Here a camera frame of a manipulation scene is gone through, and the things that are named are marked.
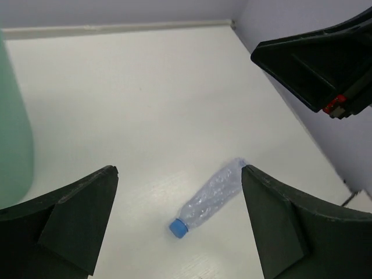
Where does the crushed clear bottle blue cap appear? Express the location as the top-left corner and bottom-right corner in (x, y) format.
(169, 158), (248, 239)

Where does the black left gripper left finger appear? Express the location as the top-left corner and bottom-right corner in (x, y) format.
(1, 166), (119, 278)

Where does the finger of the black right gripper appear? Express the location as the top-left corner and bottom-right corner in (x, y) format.
(251, 9), (371, 119)

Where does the aluminium table rail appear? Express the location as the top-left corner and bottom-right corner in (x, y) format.
(2, 19), (235, 40)

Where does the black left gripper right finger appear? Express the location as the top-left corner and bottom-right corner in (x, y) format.
(242, 165), (371, 279)

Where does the green plastic bin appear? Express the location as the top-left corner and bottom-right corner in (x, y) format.
(1, 38), (34, 209)

